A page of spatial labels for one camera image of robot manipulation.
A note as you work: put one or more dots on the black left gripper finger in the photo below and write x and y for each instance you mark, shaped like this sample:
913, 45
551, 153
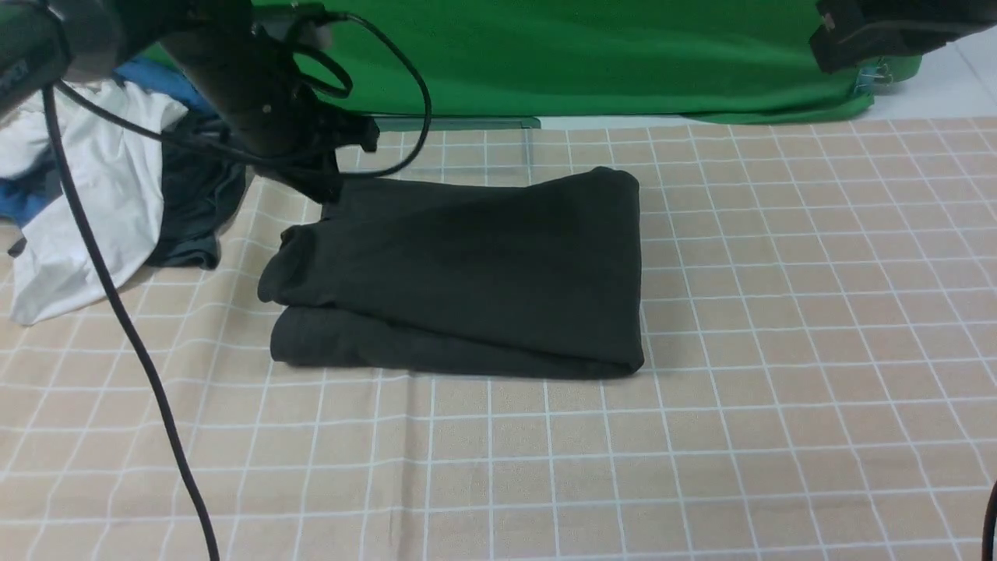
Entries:
321, 186

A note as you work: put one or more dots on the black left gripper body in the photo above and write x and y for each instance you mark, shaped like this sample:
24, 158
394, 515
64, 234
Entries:
262, 70

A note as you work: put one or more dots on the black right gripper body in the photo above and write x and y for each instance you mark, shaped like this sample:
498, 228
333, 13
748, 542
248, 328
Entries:
854, 32

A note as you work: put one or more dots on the dark gray long-sleeved shirt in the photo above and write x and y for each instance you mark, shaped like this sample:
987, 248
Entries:
541, 282

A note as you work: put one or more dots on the white crumpled shirt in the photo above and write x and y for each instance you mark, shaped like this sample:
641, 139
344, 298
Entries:
54, 275

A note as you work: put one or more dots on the metal binder clip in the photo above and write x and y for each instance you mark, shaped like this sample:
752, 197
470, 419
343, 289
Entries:
870, 77

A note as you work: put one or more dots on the green metal base bar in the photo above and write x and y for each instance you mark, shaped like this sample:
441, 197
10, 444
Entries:
414, 124

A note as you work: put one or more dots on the dark teal crumpled garment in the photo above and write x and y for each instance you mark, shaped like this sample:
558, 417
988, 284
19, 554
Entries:
201, 194

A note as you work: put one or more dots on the green backdrop cloth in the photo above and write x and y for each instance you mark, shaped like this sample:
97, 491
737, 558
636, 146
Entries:
730, 62

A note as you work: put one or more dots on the blue crumpled garment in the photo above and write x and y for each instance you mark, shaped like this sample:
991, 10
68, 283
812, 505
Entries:
160, 78

